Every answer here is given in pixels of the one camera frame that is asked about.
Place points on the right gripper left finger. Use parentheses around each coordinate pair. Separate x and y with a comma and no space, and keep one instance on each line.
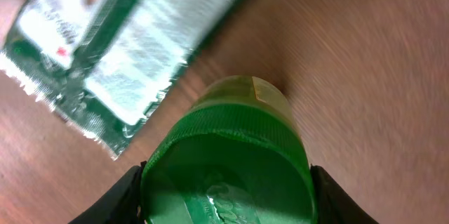
(120,204)

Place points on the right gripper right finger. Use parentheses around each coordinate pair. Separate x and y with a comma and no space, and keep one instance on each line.
(335,206)

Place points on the green lid glass jar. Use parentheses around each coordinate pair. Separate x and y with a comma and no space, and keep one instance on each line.
(235,157)

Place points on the green 3M glove package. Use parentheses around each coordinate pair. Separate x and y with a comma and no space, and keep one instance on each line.
(104,66)

